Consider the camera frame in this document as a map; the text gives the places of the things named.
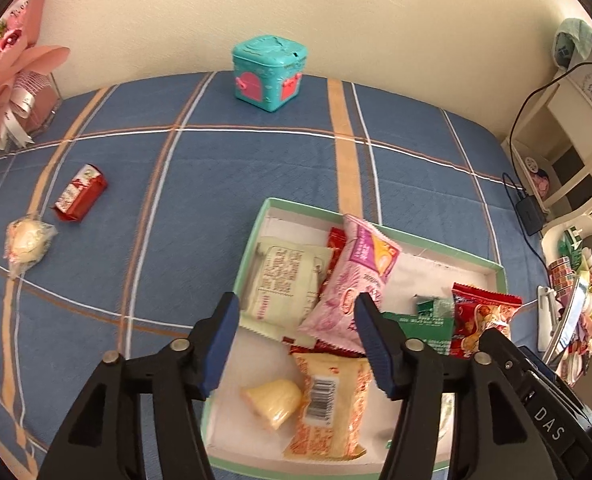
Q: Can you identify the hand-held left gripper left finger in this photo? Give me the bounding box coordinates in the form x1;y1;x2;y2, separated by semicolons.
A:
38;291;241;480

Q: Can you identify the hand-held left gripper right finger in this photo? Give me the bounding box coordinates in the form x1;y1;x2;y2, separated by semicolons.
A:
353;293;538;480

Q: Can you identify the dark green snack packet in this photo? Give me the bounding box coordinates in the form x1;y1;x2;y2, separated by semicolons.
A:
382;295;454;357

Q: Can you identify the pink snack packet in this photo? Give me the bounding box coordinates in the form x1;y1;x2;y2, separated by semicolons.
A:
296;214;402;353

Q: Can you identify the cream cone-shaped pastry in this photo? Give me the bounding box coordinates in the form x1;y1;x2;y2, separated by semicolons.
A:
240;379;304;431

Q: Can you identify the orange print bread packet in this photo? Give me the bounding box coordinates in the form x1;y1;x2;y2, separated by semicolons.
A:
282;351;374;461

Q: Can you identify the pale green snack packet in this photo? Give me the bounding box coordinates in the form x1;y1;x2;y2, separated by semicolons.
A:
238;236;334;343

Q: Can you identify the white tray box teal rim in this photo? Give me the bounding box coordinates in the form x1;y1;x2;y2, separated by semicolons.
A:
201;197;507;478

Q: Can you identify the red printed snack bag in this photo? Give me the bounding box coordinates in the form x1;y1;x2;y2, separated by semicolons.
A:
448;282;523;361

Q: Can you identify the red patterned packet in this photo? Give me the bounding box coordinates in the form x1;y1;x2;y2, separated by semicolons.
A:
288;226;372;359

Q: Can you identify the dark red snack packet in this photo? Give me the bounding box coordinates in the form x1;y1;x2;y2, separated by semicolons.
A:
53;163;109;222

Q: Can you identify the cream pastry clear wrap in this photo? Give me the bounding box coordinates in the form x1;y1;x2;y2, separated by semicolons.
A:
5;215;58;281

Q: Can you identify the white plastic object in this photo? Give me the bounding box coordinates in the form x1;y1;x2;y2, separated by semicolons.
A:
536;285;567;353

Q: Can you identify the patterned tape roll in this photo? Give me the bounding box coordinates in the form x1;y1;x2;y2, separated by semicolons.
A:
547;256;577;283

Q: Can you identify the blue plaid bed sheet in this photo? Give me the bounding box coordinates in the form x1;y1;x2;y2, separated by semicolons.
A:
0;71;552;480

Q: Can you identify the white plastic basket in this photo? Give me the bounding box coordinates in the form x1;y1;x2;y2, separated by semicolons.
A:
541;195;592;396

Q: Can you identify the black power adapter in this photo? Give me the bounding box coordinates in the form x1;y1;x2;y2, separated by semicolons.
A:
515;195;548;236

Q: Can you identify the teal toy chest box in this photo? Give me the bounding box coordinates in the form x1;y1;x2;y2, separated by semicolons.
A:
232;34;309;111

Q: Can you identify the cream bedside shelf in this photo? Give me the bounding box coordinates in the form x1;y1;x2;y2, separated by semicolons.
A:
498;45;592;211

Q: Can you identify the clear box with ribbon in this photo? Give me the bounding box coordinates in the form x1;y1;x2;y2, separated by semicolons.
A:
0;67;62;148

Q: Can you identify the pink flower bouquet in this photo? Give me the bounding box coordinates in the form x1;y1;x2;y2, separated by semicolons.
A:
0;0;72;181

